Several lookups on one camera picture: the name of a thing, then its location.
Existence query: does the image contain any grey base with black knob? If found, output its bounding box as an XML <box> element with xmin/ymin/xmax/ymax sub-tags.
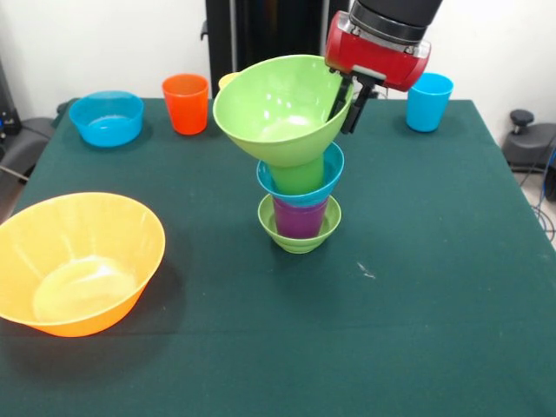
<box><xmin>503</xmin><ymin>109</ymin><xmax>556</xmax><ymax>175</ymax></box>

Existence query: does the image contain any purple cup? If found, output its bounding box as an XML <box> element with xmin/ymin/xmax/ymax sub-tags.
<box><xmin>271</xmin><ymin>195</ymin><xmax>329</xmax><ymax>238</ymax></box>

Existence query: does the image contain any red-orange cup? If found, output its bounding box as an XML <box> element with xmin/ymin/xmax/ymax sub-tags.
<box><xmin>162</xmin><ymin>73</ymin><xmax>210</xmax><ymax>136</ymax></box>

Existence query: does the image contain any black equipment box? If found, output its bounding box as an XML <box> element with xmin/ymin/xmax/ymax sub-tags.
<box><xmin>0</xmin><ymin>60</ymin><xmax>23</xmax><ymax>136</ymax></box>

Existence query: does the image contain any large blue bowl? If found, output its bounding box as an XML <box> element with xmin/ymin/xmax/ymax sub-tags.
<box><xmin>68</xmin><ymin>89</ymin><xmax>145</xmax><ymax>148</ymax></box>

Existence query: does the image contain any green cup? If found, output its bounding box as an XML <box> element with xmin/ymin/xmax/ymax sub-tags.
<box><xmin>268</xmin><ymin>156</ymin><xmax>327</xmax><ymax>195</ymax></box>

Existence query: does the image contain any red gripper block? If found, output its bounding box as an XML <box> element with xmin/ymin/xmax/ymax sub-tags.
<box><xmin>324</xmin><ymin>10</ymin><xmax>434</xmax><ymax>136</ymax></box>

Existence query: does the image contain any dark green tablecloth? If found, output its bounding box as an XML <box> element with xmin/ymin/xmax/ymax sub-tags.
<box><xmin>0</xmin><ymin>97</ymin><xmax>556</xmax><ymax>417</ymax></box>

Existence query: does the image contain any blue cable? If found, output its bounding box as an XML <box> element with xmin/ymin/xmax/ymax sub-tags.
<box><xmin>540</xmin><ymin>147</ymin><xmax>556</xmax><ymax>244</ymax></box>

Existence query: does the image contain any large green bowl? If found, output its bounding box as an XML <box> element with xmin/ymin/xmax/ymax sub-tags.
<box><xmin>212</xmin><ymin>54</ymin><xmax>356</xmax><ymax>170</ymax></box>

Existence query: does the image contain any blue cup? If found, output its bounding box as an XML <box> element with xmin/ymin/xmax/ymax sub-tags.
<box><xmin>406</xmin><ymin>72</ymin><xmax>455</xmax><ymax>133</ymax></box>

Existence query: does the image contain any small green bowl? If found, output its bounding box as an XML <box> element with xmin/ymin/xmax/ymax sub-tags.
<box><xmin>257</xmin><ymin>193</ymin><xmax>342</xmax><ymax>255</ymax></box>

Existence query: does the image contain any small cyan bowl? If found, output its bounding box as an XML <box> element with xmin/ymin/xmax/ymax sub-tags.
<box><xmin>255</xmin><ymin>142</ymin><xmax>346</xmax><ymax>207</ymax></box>

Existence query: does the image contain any large orange bowl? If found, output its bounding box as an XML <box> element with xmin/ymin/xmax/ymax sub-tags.
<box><xmin>0</xmin><ymin>192</ymin><xmax>167</xmax><ymax>338</ymax></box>

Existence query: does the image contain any grey floor base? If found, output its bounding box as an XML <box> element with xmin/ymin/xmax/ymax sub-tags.
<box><xmin>0</xmin><ymin>116</ymin><xmax>54</xmax><ymax>180</ymax></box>

